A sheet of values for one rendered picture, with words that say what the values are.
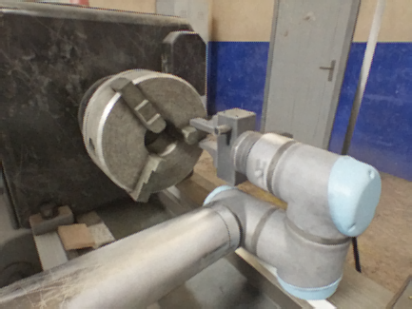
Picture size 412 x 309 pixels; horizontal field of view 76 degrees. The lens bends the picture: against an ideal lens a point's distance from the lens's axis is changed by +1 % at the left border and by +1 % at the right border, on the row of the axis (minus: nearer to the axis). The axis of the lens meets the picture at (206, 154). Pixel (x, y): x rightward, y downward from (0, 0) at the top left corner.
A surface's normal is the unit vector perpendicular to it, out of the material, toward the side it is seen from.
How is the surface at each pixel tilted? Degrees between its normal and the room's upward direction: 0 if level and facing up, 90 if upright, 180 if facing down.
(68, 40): 90
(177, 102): 90
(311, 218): 90
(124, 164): 90
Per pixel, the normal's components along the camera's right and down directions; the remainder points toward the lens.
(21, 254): 0.62, 0.31
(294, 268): -0.68, 0.26
